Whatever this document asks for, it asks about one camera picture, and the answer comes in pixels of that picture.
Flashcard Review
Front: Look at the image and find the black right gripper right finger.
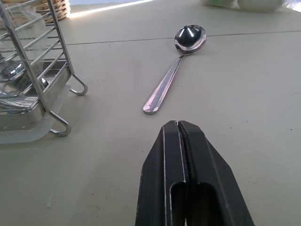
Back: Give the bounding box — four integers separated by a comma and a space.
178, 120, 255, 226

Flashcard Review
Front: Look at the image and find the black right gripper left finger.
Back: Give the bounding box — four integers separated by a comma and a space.
135, 120, 190, 226

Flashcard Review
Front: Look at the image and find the stainless steel spoon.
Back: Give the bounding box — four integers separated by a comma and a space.
143, 24, 207, 116

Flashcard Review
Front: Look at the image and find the translucent plastic drip tray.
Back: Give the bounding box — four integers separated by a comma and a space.
0, 81, 71, 145

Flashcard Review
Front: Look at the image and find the white bowl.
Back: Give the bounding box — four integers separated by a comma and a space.
237, 0, 284, 12

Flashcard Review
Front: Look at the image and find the steel utensil in rack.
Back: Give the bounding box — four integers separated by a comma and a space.
0, 55, 26, 82

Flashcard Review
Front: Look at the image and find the woven wicker basket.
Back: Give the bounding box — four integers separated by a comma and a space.
32, 0, 71, 24

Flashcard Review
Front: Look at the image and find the chrome wire cutlery rack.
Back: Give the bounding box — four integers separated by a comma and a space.
0, 0, 88, 137

